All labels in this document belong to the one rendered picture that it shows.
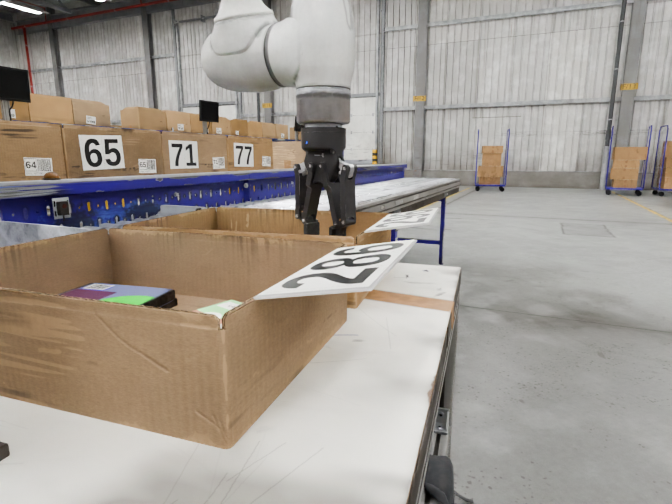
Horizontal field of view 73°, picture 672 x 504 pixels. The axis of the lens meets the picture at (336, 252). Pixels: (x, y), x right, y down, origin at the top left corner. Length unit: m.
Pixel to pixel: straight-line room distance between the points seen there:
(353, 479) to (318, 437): 0.05
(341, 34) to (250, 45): 0.15
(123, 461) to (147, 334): 0.09
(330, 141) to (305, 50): 0.14
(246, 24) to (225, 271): 0.41
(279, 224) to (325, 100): 0.31
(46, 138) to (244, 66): 0.89
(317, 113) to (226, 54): 0.20
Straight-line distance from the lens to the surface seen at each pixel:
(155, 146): 1.85
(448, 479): 0.83
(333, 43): 0.75
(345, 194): 0.73
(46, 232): 1.17
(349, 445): 0.36
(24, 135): 1.55
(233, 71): 0.84
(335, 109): 0.74
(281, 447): 0.36
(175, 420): 0.37
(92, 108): 7.50
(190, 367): 0.34
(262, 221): 0.95
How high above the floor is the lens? 0.95
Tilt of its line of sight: 12 degrees down
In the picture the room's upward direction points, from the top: straight up
